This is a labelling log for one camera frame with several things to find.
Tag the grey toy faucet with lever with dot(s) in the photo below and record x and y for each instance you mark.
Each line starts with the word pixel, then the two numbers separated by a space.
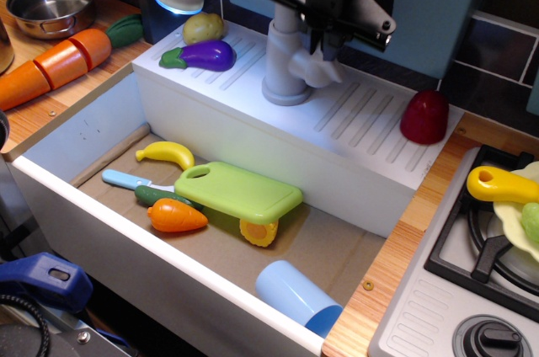
pixel 294 60

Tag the white toy sink unit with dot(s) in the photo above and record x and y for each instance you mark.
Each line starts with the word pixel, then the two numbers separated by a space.
pixel 342 148

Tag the toy potato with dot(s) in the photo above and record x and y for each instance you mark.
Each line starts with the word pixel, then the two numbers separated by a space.
pixel 203 27

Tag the large wooden toy carrot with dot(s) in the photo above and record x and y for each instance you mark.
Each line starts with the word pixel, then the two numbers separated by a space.
pixel 67 61

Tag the green toy cutting board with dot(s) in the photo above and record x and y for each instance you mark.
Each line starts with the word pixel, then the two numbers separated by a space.
pixel 238 192

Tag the yellow toy corn piece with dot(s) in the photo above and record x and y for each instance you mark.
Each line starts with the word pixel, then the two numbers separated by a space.
pixel 259 235

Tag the toy stove top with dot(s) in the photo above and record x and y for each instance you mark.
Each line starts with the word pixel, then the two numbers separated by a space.
pixel 464 266

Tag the steel pot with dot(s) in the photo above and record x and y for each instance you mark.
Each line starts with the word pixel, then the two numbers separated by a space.
pixel 52 19

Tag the purple toy eggplant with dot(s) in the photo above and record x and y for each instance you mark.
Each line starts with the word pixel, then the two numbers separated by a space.
pixel 212 55

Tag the green toy cucumber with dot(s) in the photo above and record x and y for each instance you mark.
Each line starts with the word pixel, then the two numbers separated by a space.
pixel 149 196

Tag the black stove knob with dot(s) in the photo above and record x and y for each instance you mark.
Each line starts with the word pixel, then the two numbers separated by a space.
pixel 489 336

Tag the pale green toy cabbage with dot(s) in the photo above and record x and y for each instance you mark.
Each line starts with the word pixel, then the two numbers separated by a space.
pixel 530 220

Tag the blue clamp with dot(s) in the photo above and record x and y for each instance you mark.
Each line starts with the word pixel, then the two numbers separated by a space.
pixel 49 280

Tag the blue handled toy knife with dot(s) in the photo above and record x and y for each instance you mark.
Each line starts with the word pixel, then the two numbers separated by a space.
pixel 129 181

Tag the yellow handled toy pan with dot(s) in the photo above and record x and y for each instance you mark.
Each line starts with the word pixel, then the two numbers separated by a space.
pixel 509 192

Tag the yellow toy banana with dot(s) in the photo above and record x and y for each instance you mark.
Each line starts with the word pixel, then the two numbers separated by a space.
pixel 167 151

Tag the steel container edge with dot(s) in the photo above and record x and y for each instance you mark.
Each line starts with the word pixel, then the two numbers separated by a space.
pixel 6 49

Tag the small orange toy carrot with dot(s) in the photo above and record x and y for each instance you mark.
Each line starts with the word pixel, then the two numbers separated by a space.
pixel 168 215

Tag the red toy pepper half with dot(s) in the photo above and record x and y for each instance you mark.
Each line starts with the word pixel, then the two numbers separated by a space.
pixel 425 118

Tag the light blue plastic cup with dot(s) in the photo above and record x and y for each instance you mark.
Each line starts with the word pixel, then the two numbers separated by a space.
pixel 285 288

